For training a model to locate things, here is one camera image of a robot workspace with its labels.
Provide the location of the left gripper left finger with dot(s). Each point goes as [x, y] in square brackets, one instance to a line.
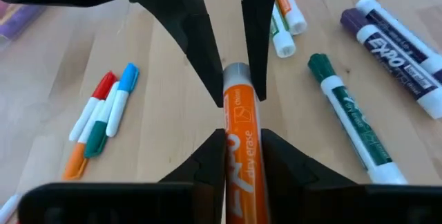
[138, 203]

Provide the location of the red cap mini marker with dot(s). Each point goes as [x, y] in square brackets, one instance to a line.
[93, 106]
[8, 206]

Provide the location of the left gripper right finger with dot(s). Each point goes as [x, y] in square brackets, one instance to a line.
[328, 203]

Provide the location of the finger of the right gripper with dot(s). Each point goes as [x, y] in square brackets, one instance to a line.
[257, 27]
[179, 16]

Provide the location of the orange Expo marker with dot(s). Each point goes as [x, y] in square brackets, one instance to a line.
[241, 113]
[291, 9]

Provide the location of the light blue cap mini marker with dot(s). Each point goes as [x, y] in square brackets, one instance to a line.
[121, 99]

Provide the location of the green cap mini marker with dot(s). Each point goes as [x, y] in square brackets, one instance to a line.
[96, 139]

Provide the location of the purple highlighter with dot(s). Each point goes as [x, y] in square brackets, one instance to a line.
[20, 20]

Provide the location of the orange cap mini marker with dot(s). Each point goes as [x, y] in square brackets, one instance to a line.
[76, 160]

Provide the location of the dark green Expo marker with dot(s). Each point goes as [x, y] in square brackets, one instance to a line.
[359, 127]

